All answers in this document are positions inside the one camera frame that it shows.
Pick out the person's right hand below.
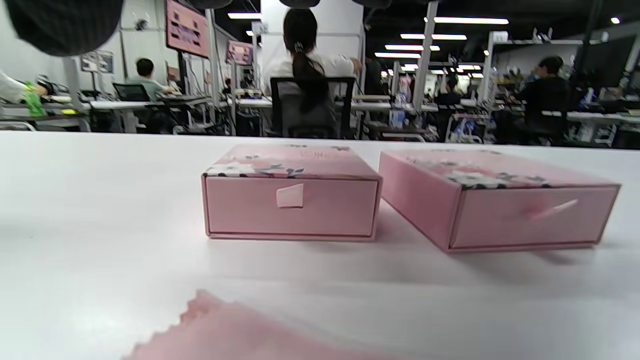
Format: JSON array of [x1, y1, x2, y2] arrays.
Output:
[[5, 0, 393, 57]]

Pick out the pink floral jewelry box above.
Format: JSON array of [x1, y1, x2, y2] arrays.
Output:
[[201, 144, 383, 242], [378, 149, 622, 253]]

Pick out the green bottle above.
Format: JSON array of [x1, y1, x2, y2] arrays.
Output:
[[24, 81, 47, 119]]

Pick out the black mesh office chair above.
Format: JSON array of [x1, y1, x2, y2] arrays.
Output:
[[270, 76, 357, 140]]

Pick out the clear water bottle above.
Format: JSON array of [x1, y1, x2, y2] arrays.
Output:
[[391, 92, 408, 130]]

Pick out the large pink wall screen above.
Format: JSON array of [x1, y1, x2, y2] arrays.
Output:
[[165, 0, 211, 59]]

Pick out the small pink wall screen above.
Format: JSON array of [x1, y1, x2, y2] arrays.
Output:
[[226, 40, 255, 67]]

